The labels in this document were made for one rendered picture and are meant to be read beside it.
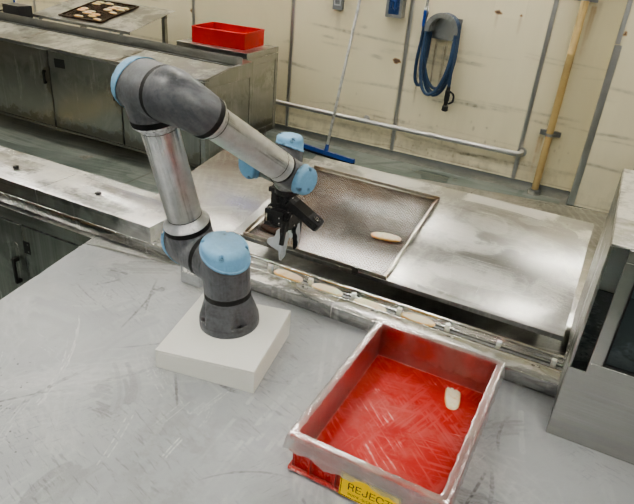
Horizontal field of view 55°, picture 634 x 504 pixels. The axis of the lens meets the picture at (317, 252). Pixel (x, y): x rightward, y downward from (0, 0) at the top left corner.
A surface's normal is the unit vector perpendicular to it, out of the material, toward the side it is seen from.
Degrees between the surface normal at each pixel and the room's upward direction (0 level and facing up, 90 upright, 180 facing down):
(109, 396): 0
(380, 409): 0
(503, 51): 90
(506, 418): 0
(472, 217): 10
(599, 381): 90
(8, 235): 90
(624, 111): 90
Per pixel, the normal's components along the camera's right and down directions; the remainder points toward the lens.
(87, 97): -0.45, 0.39
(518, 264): 0.00, -0.80
